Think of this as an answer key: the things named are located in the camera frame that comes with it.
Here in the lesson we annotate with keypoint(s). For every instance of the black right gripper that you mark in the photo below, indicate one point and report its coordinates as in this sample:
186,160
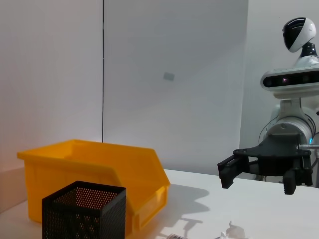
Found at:
274,154

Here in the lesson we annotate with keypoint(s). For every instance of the white paper ball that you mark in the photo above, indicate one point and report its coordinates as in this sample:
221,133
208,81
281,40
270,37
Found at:
234,231

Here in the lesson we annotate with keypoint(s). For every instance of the black mesh pen holder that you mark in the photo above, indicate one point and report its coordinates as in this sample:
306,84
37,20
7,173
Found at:
74,219

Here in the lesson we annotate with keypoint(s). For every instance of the white black robot head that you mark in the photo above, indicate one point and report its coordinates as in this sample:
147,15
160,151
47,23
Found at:
299,32

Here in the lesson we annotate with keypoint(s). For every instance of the yellow plastic bin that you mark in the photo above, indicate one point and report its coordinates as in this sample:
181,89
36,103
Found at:
87,161

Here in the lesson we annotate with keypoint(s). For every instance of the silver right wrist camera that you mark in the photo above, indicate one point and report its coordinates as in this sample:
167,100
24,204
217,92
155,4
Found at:
286,79

